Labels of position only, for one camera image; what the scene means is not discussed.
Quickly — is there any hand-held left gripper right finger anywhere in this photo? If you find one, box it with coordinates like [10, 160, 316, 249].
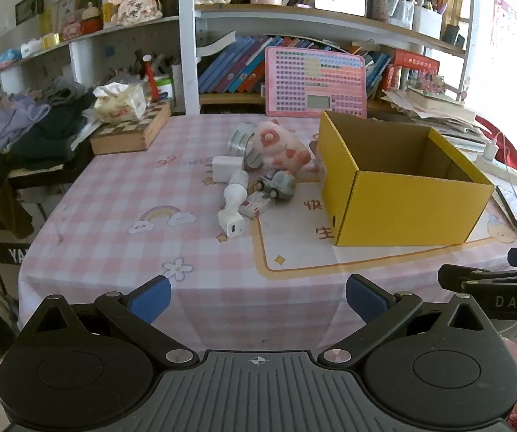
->
[317, 274, 495, 367]

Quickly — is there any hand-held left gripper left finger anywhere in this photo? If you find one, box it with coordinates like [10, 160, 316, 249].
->
[17, 276, 200, 367]

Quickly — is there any yellow cardboard box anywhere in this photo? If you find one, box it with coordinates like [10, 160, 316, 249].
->
[319, 110, 495, 247]

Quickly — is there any white cube charger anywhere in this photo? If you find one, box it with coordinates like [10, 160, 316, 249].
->
[217, 206, 246, 239]

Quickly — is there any small white bottle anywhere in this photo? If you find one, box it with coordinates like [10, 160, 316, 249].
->
[223, 171, 251, 210]

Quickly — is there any small white red box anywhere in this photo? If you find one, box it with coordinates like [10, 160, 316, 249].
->
[239, 191, 272, 219]

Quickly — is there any green toy car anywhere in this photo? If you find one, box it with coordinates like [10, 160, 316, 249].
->
[256, 170, 298, 201]

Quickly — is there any white plug charger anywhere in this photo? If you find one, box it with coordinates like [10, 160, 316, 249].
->
[212, 156, 245, 185]

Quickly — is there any grey tape roll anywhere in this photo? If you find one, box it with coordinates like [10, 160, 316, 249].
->
[245, 150, 266, 172]

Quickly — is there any pink plush pig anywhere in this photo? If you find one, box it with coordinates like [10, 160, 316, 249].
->
[251, 118, 321, 174]

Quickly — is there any white label tape roll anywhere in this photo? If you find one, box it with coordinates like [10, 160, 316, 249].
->
[226, 123, 259, 156]

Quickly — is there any white power strip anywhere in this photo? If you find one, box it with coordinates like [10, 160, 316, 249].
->
[474, 153, 517, 186]

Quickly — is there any wooden chess box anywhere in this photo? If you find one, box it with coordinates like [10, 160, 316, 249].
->
[89, 99, 172, 156]

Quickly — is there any pile of papers and books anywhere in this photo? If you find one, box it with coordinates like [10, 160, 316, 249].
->
[382, 86, 489, 145]

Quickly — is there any white tissue pack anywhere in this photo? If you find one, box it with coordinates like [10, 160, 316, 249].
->
[93, 82, 147, 123]

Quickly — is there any pile of clothes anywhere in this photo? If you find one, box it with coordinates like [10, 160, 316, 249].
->
[0, 76, 99, 174]

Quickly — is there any green white small box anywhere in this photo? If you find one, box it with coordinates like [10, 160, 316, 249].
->
[155, 76, 174, 100]

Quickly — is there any red boxed book set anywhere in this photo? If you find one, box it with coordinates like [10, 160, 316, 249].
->
[387, 49, 441, 91]

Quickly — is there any red bottle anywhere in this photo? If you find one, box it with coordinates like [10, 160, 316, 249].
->
[142, 54, 159, 100]

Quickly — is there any pink learning tablet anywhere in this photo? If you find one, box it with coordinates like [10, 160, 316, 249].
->
[265, 46, 368, 119]

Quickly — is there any row of blue books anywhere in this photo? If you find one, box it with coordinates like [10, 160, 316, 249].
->
[197, 35, 394, 95]

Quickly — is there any white bookshelf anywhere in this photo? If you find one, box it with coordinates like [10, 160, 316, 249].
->
[0, 0, 475, 115]

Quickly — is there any white pen holder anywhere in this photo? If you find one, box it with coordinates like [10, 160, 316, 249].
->
[414, 6, 444, 39]

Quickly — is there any white rectangular device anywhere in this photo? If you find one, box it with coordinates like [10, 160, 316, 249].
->
[315, 0, 367, 17]

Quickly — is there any black picture frame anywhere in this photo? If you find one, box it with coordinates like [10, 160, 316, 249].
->
[15, 0, 45, 26]

